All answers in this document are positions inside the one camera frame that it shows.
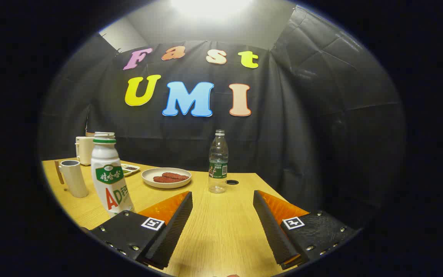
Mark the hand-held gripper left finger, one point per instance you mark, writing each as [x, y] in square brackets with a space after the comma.
[175, 231]

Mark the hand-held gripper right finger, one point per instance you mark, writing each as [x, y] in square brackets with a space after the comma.
[271, 231]

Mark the white juice bottle green label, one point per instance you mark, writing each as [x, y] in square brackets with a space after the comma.
[108, 188]

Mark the clear plastic water bottle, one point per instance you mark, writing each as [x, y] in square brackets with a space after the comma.
[218, 169]

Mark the wooden table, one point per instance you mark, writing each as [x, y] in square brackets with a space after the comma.
[214, 231]

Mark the red meat slice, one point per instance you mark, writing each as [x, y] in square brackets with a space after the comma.
[177, 176]
[164, 179]

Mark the white round plate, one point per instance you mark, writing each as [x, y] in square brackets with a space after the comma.
[148, 179]

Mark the white divided dish with beans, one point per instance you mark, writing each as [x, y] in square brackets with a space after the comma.
[131, 169]

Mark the black backdrop cloth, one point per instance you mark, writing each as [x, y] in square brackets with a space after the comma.
[302, 134]

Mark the cream toaster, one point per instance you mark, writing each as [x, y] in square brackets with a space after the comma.
[85, 152]

